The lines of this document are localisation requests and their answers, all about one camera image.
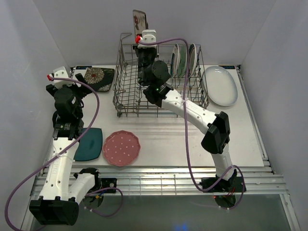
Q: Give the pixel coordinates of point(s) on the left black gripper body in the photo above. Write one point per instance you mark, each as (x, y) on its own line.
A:
(79, 92)

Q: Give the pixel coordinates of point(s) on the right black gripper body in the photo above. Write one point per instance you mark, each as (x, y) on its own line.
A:
(144, 59)

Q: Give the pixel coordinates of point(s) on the green floral plate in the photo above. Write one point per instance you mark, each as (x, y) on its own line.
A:
(183, 61)

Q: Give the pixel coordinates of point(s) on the green red rimmed white plate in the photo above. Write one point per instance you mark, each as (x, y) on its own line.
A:
(192, 59)

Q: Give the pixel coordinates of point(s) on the cream floral square plate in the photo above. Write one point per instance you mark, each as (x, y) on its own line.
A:
(139, 21)

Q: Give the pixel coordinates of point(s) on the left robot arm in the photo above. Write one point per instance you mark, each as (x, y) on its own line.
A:
(58, 202)

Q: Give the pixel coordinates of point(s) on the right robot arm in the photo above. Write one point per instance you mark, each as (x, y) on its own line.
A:
(215, 127)

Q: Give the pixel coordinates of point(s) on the black floral square plate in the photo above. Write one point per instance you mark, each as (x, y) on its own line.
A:
(100, 79)

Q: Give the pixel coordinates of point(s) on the dark teal plate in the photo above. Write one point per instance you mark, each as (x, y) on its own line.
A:
(90, 145)

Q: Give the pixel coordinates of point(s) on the pink dotted scalloped plate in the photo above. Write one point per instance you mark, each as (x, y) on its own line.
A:
(121, 148)

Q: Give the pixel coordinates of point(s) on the white oval plate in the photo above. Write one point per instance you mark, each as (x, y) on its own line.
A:
(221, 87)

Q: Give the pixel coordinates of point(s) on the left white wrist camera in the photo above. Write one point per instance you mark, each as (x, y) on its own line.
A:
(60, 78)

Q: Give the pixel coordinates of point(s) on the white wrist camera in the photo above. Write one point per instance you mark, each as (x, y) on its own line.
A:
(60, 78)
(146, 38)

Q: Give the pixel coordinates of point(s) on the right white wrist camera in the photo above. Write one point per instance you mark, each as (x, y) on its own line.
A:
(146, 38)

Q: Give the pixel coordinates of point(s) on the grey wire dish rack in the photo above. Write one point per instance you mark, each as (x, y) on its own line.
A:
(129, 99)

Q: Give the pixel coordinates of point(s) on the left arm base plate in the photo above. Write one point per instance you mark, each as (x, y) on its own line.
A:
(109, 183)

